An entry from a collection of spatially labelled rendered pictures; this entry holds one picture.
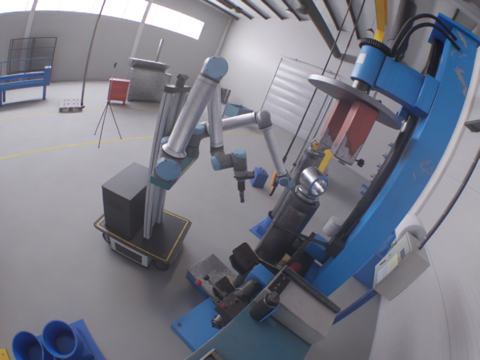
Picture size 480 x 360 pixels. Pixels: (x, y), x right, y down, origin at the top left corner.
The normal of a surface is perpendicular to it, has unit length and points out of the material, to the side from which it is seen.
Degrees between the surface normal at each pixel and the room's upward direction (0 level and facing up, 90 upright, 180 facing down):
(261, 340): 0
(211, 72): 83
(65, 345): 0
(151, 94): 90
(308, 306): 0
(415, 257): 90
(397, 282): 90
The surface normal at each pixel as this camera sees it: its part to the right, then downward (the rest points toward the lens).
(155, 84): 0.66, 0.55
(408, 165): -0.61, 0.18
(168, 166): 0.22, 0.62
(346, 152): -0.24, 0.39
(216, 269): 0.34, -0.82
